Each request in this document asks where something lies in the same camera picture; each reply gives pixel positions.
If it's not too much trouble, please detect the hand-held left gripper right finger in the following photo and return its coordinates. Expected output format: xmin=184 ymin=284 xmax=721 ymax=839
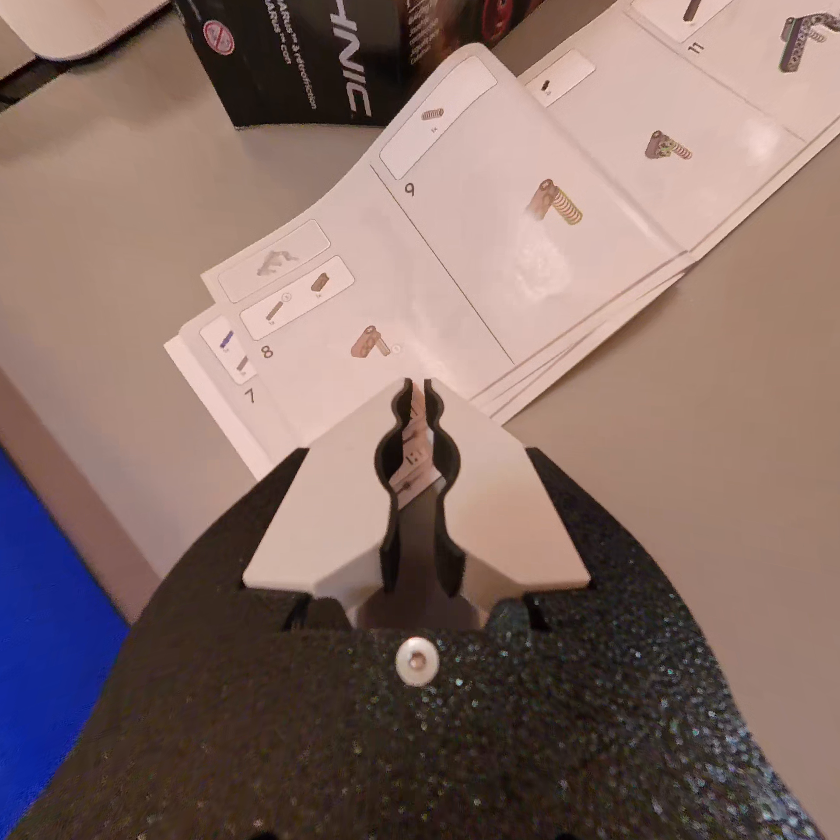
xmin=423 ymin=377 xmax=593 ymax=627

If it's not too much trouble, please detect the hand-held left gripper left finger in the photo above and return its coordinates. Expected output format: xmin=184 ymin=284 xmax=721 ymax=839
xmin=241 ymin=377 xmax=414 ymax=627

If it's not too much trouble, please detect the white instruction booklet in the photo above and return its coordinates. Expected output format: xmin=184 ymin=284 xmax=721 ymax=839
xmin=164 ymin=0 xmax=840 ymax=509

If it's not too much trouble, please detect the blue panel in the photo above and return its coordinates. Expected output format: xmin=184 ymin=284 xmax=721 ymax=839
xmin=0 ymin=446 xmax=130 ymax=840

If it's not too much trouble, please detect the black toy box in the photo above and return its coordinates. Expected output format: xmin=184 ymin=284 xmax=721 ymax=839
xmin=172 ymin=0 xmax=549 ymax=129

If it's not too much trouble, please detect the white flat object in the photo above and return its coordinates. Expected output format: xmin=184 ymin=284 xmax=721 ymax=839
xmin=0 ymin=0 xmax=172 ymax=62

